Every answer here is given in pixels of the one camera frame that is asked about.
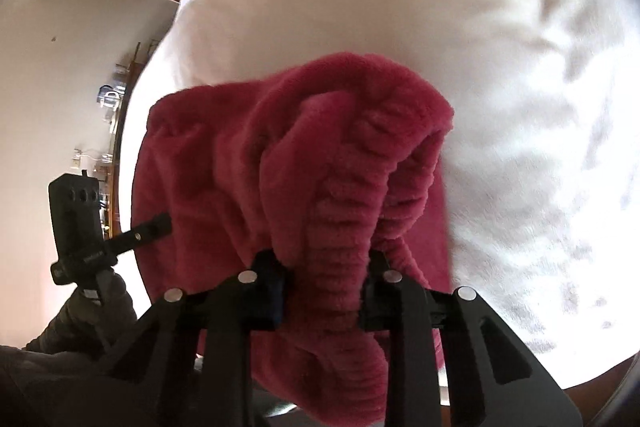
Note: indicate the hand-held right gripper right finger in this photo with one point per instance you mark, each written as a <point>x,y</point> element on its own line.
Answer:
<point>372,302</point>

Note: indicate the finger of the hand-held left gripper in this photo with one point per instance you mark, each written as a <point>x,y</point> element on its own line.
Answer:
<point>142,232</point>

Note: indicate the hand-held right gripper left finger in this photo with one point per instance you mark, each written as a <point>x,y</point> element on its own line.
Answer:
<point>272,294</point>

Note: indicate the magenta fleece pants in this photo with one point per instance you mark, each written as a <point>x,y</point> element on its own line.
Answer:
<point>240,167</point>

